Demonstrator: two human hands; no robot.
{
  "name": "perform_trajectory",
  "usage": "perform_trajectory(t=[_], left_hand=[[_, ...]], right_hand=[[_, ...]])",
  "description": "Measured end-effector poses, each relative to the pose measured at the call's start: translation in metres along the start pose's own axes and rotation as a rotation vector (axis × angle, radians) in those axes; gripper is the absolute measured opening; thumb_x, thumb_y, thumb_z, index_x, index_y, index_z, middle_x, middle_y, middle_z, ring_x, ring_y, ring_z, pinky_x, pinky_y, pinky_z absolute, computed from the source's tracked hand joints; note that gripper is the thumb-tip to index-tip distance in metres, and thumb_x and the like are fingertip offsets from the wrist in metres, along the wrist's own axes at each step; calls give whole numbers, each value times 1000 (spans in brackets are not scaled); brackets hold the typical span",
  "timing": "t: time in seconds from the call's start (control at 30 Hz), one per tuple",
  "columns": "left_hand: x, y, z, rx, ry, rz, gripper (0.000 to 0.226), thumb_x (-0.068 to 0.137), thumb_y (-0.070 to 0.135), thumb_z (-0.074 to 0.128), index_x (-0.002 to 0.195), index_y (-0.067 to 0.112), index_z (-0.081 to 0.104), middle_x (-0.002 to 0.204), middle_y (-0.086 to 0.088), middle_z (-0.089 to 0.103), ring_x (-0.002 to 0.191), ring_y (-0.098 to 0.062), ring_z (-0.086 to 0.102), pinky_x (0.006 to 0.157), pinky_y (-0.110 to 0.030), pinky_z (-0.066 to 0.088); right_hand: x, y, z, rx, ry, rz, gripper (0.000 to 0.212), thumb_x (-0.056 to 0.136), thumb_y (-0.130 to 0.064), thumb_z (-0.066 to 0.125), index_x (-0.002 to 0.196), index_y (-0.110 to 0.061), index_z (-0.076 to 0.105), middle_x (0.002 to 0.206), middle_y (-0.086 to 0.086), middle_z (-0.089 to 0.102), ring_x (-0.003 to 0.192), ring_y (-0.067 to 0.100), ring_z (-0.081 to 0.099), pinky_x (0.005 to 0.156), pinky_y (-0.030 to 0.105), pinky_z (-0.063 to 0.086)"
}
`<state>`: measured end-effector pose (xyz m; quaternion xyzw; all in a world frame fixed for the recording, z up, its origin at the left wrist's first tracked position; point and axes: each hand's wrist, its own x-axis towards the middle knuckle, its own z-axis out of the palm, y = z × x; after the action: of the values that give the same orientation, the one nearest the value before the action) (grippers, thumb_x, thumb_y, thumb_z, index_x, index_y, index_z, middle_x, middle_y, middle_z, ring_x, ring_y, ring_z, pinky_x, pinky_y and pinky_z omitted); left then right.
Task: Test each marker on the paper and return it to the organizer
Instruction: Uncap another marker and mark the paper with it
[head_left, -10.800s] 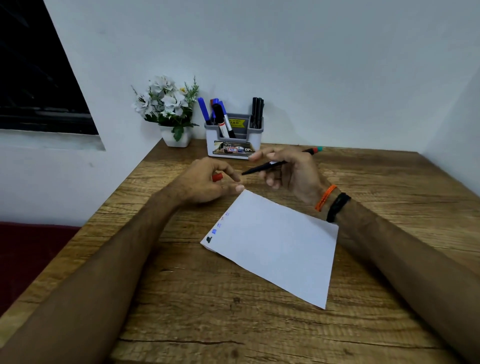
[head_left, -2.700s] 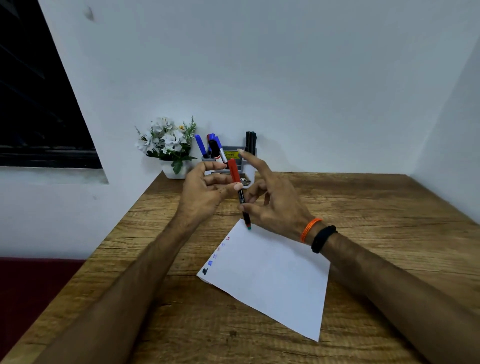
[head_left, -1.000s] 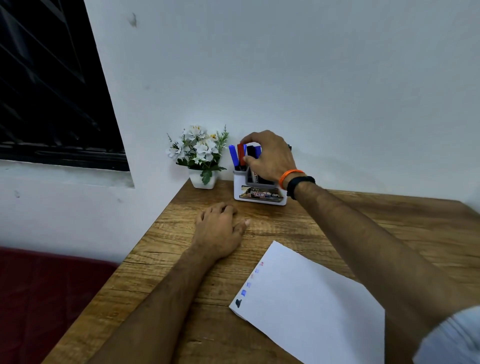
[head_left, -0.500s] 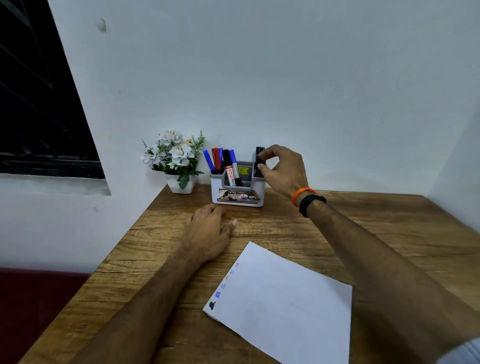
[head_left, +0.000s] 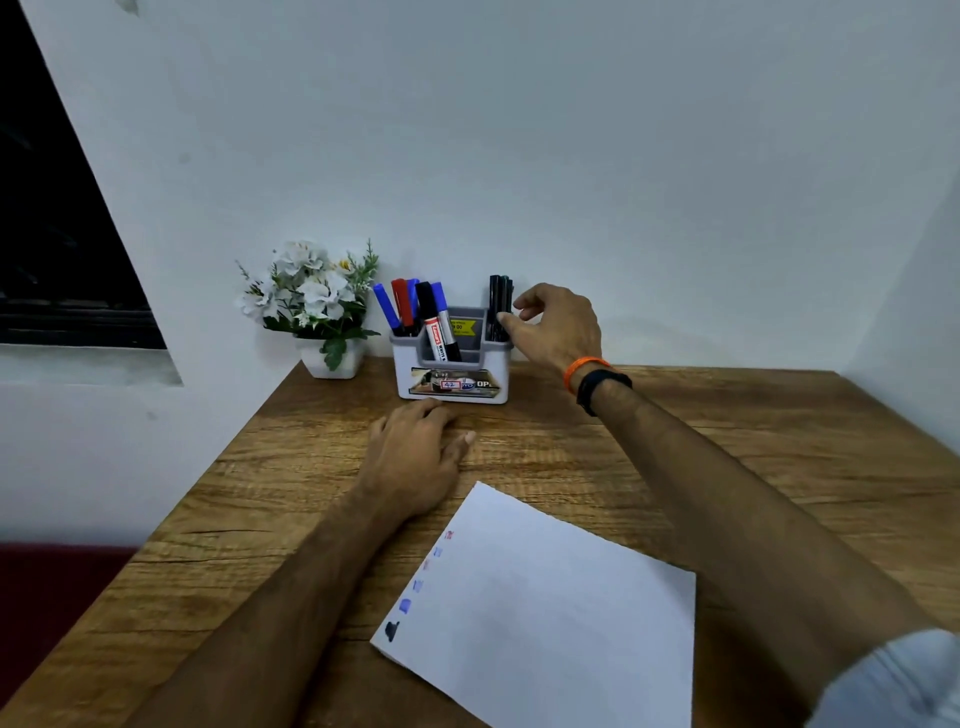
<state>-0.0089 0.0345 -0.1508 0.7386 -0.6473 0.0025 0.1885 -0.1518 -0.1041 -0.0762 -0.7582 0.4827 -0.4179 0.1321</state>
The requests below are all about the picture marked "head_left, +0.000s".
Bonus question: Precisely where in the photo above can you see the person's left hand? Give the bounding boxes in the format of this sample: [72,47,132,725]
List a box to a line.
[358,397,478,520]

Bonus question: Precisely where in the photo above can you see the person's right hand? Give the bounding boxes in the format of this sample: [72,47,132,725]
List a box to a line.
[496,282,605,380]

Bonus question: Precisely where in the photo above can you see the person's left forearm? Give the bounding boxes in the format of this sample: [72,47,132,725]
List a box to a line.
[123,486,423,728]

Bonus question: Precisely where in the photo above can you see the person's right forearm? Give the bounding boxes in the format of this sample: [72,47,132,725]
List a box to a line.
[581,378,935,710]

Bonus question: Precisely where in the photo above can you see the grey desk pen holder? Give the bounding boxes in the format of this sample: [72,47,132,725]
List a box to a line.
[390,306,515,406]

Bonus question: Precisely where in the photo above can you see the white labelled blue-capped marker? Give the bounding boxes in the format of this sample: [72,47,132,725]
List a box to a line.
[424,282,463,364]

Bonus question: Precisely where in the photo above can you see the orange wristband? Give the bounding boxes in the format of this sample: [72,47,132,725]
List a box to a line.
[562,356,615,396]

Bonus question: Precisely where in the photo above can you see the black wrist band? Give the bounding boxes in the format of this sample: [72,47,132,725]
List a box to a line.
[576,369,635,418]

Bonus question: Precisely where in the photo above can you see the white paper sheet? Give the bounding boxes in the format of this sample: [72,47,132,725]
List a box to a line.
[369,481,698,728]

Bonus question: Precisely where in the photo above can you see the white flowers in white pot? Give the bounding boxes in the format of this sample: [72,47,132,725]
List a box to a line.
[234,238,382,381]

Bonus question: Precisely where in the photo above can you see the maroon seat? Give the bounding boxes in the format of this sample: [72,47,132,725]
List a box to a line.
[0,543,141,688]

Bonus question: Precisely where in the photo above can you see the dark window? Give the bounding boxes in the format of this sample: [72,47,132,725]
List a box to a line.
[0,0,168,352]

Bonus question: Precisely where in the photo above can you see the light blue shirt sleeve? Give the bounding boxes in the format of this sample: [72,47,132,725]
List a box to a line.
[806,628,960,728]

